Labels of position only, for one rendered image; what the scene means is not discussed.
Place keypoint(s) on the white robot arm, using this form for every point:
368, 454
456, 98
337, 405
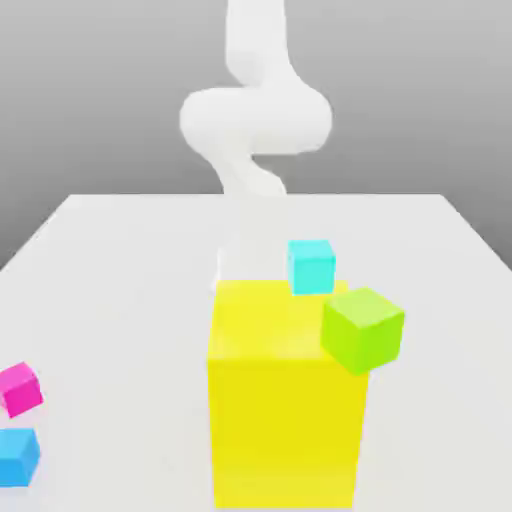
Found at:
256, 120

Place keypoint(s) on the small cyan cube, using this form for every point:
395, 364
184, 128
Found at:
311, 268

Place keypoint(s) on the small lime green cube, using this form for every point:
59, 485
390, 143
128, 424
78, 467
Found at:
360, 332

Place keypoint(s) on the small magenta cube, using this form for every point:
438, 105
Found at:
20, 390

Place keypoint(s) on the small blue cube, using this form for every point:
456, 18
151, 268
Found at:
16, 456

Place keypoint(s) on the large yellow box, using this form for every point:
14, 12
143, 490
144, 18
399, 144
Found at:
280, 420

